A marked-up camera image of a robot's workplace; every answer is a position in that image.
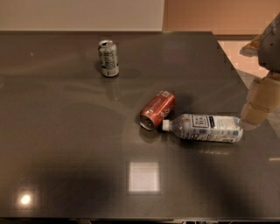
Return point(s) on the red coke can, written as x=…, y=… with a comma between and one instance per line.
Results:
x=157, y=110

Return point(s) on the green and silver soda can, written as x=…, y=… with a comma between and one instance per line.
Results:
x=108, y=58

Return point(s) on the clear plastic water bottle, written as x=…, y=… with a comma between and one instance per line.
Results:
x=211, y=128

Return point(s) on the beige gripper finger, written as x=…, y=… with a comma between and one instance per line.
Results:
x=263, y=97
x=251, y=48

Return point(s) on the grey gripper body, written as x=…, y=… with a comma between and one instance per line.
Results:
x=270, y=50

